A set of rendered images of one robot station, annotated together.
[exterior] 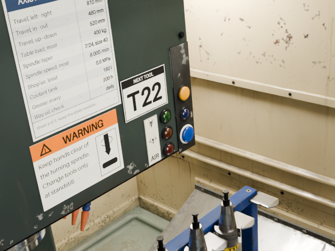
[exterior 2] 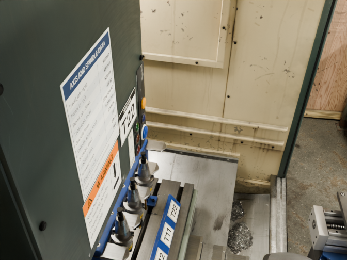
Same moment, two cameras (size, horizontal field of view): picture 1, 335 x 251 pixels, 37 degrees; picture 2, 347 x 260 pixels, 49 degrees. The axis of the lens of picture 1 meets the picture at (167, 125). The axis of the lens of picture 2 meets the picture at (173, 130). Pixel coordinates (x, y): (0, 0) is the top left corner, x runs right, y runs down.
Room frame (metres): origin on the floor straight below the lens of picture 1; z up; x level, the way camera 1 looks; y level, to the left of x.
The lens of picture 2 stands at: (0.25, 0.28, 2.11)
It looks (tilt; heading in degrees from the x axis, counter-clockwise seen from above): 39 degrees down; 325
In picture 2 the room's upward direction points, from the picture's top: 1 degrees clockwise
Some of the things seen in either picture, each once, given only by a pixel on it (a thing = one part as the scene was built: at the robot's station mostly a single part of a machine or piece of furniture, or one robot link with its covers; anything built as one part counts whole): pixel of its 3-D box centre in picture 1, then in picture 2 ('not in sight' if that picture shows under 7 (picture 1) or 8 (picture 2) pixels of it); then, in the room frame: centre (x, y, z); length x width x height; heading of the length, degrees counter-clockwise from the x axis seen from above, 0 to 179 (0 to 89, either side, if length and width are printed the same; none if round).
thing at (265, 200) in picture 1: (265, 200); (156, 145); (1.11, -0.24, 1.21); 0.07 x 0.05 x 0.01; 44
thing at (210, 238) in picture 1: (213, 242); (139, 191); (0.96, -0.08, 1.21); 0.07 x 0.05 x 0.01; 44
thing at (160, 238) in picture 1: (160, 244); (120, 213); (0.84, 0.04, 1.31); 0.02 x 0.02 x 0.03
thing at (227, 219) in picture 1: (227, 215); (143, 168); (0.99, -0.12, 1.26); 0.04 x 0.04 x 0.07
